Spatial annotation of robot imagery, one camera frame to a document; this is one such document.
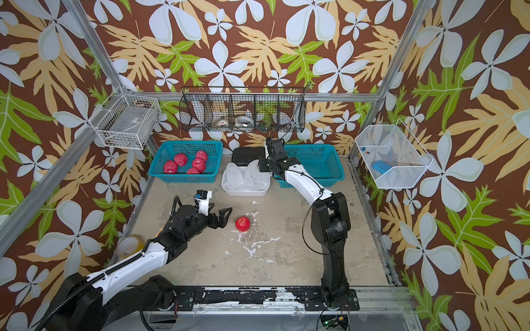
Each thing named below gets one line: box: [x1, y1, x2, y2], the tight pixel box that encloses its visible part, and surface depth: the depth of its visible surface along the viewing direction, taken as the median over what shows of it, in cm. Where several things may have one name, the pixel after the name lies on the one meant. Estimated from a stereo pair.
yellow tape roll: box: [117, 234, 145, 260], surface depth 88 cm
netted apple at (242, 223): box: [234, 216, 251, 233], surface depth 90 cm
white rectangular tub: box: [220, 169, 271, 197], surface depth 103 cm
